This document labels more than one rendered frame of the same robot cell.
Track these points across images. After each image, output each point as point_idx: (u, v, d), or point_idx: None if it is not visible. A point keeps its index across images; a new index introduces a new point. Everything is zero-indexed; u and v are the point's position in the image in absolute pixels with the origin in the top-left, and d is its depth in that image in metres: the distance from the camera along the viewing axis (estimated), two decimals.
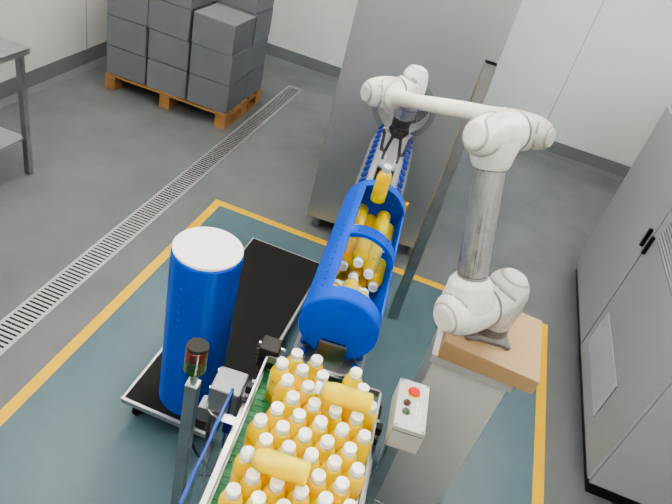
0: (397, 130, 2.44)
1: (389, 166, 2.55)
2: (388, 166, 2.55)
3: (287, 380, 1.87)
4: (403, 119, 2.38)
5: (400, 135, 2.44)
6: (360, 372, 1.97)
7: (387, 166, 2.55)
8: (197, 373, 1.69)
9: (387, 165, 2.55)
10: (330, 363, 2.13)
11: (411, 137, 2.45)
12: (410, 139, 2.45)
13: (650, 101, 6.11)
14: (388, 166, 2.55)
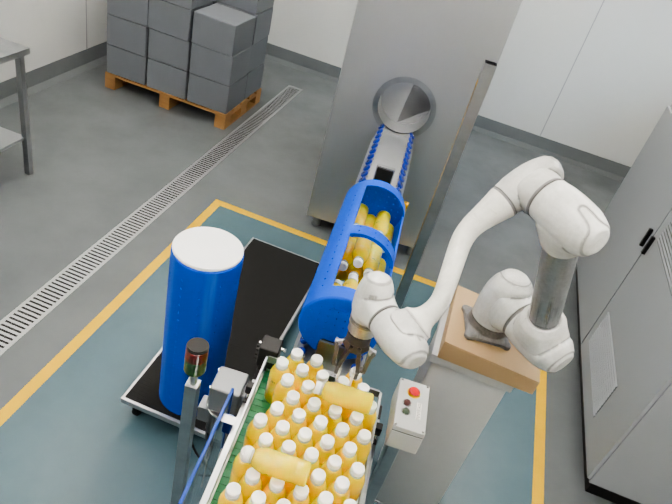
0: (354, 345, 1.82)
1: (346, 381, 1.92)
2: (344, 380, 1.93)
3: (287, 380, 1.87)
4: (360, 338, 1.75)
5: (358, 352, 1.82)
6: (360, 372, 1.97)
7: (343, 380, 1.92)
8: (197, 373, 1.69)
9: (343, 379, 1.93)
10: (330, 363, 2.13)
11: (372, 354, 1.82)
12: (371, 356, 1.83)
13: (650, 101, 6.11)
14: (345, 380, 1.93)
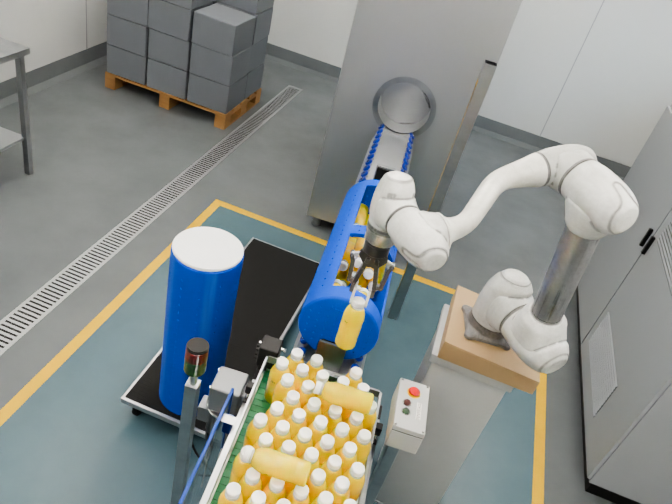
0: (371, 257, 1.70)
1: (346, 381, 1.92)
2: (344, 380, 1.93)
3: (287, 380, 1.87)
4: (378, 246, 1.63)
5: (375, 264, 1.70)
6: (360, 372, 1.97)
7: (343, 380, 1.92)
8: (197, 373, 1.69)
9: (343, 379, 1.93)
10: (330, 363, 2.13)
11: (391, 267, 1.70)
12: (390, 269, 1.71)
13: (650, 101, 6.11)
14: (345, 380, 1.93)
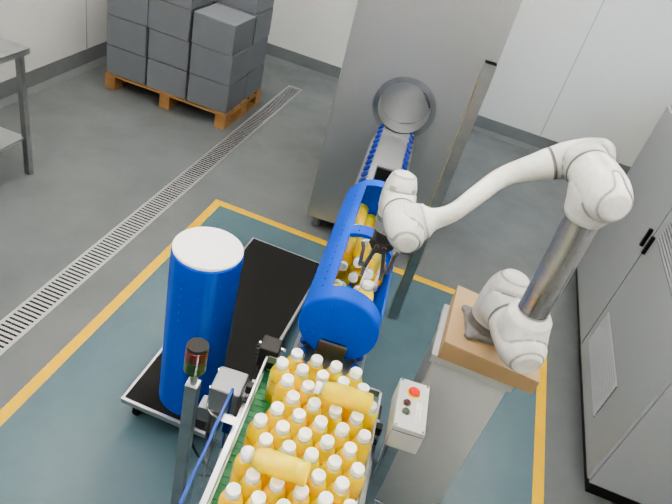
0: (379, 244, 1.96)
1: (346, 381, 1.92)
2: (344, 380, 1.93)
3: (287, 380, 1.87)
4: (386, 234, 1.90)
5: (383, 250, 1.97)
6: (360, 372, 1.97)
7: (343, 380, 1.92)
8: (197, 373, 1.69)
9: (343, 379, 1.93)
10: (330, 363, 2.13)
11: (397, 253, 1.97)
12: (395, 255, 1.97)
13: (650, 101, 6.11)
14: (345, 380, 1.93)
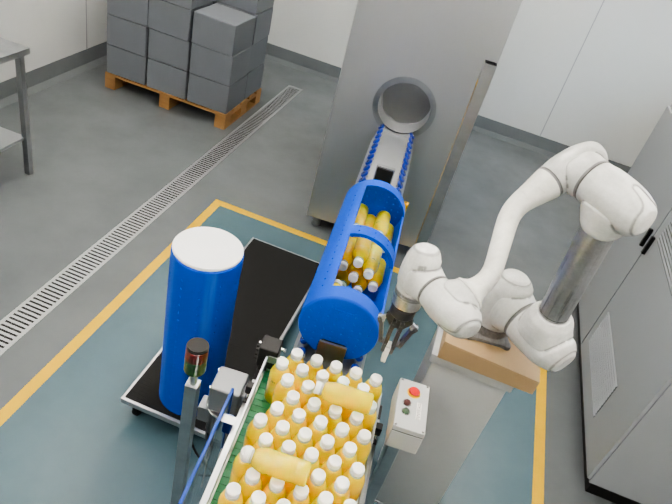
0: (397, 319, 1.80)
1: (346, 381, 1.92)
2: (344, 380, 1.93)
3: (287, 380, 1.87)
4: (405, 311, 1.73)
5: (401, 326, 1.80)
6: (360, 372, 1.97)
7: (343, 380, 1.92)
8: (197, 373, 1.69)
9: (343, 379, 1.93)
10: (330, 363, 2.13)
11: (415, 329, 1.80)
12: (413, 331, 1.81)
13: (650, 101, 6.11)
14: (345, 380, 1.93)
